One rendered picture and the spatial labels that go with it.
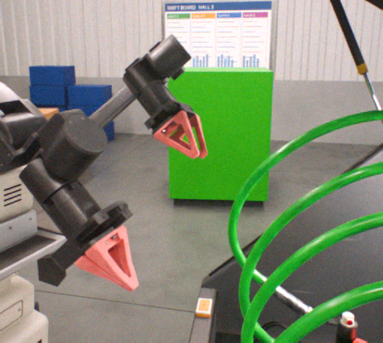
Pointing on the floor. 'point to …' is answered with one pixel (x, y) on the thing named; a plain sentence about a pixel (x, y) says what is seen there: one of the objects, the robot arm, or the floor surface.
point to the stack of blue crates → (67, 92)
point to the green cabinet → (224, 135)
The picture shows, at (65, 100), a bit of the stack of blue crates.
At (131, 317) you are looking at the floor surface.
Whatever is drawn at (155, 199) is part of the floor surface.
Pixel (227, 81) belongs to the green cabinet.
